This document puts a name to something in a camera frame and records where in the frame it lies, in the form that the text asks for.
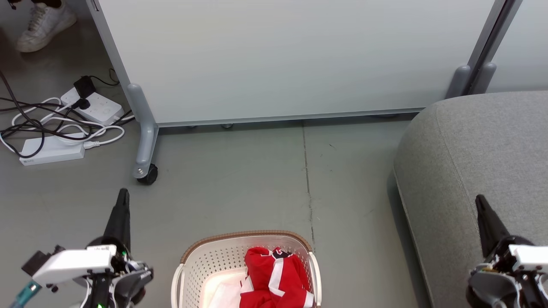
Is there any square white power strip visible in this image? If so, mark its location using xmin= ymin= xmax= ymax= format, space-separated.
xmin=60 ymin=88 xmax=125 ymax=126

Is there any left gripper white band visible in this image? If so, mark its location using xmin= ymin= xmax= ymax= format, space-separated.
xmin=32 ymin=188 xmax=142 ymax=308

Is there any white power cable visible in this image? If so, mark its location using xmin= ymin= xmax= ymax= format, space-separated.
xmin=0 ymin=98 xmax=135 ymax=151

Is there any red jersey with white stripes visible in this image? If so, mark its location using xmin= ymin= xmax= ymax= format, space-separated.
xmin=239 ymin=246 xmax=315 ymax=308

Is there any white cloth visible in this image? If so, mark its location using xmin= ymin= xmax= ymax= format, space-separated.
xmin=208 ymin=274 xmax=250 ymax=308

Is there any white sneaker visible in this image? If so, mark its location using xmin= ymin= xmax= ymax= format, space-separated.
xmin=16 ymin=0 xmax=78 ymax=53

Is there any long grey partition foot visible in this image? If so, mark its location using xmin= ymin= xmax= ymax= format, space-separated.
xmin=127 ymin=83 xmax=160 ymax=179

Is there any grey fabric sofa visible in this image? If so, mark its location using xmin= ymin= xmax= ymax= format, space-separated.
xmin=393 ymin=91 xmax=548 ymax=308

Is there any wide white partition panel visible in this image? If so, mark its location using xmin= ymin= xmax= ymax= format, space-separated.
xmin=86 ymin=0 xmax=524 ymax=128

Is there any black caster wheel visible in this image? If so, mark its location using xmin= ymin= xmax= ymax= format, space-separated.
xmin=137 ymin=164 xmax=158 ymax=185

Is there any short grey partition foot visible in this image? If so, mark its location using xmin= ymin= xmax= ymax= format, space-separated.
xmin=471 ymin=62 xmax=497 ymax=95
xmin=445 ymin=64 xmax=472 ymax=100

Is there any long white power strip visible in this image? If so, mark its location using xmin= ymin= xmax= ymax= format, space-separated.
xmin=19 ymin=133 xmax=86 ymax=166

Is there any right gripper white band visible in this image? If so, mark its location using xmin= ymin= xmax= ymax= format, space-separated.
xmin=471 ymin=195 xmax=548 ymax=275

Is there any narrow white partition panel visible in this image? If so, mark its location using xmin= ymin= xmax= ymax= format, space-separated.
xmin=484 ymin=0 xmax=548 ymax=94

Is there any teal left camera cable plug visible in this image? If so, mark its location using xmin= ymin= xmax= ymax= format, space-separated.
xmin=9 ymin=280 xmax=42 ymax=308

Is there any black power adapter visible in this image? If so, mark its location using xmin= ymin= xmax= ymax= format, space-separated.
xmin=74 ymin=76 xmax=97 ymax=99

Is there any white laundry basket brown rim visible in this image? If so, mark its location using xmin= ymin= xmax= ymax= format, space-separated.
xmin=171 ymin=231 xmax=322 ymax=308

